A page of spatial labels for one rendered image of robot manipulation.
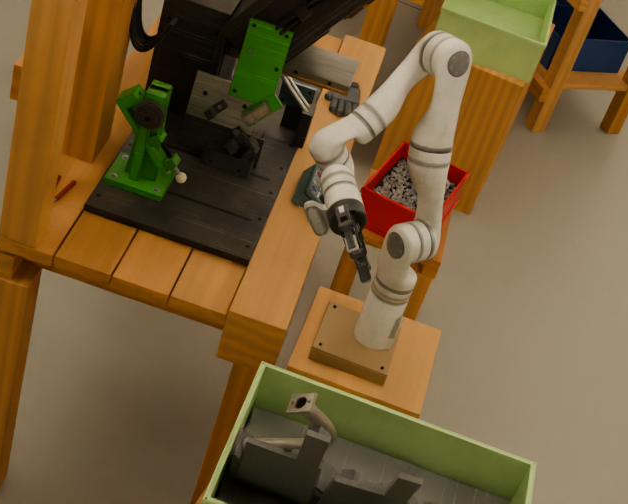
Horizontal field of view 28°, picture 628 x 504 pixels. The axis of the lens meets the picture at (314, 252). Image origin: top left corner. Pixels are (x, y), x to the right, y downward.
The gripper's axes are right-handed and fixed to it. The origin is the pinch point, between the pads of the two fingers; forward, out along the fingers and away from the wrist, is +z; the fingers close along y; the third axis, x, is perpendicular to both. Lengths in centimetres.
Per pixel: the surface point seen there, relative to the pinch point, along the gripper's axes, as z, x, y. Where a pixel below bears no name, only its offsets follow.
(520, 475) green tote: 20, -16, 58
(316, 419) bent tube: 24.8, 15.7, 8.2
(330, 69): -104, -2, 41
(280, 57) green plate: -95, 8, 24
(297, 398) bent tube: 21.5, 17.7, 4.9
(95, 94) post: -86, 53, 8
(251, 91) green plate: -93, 19, 30
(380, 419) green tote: 5.8, 8.4, 42.8
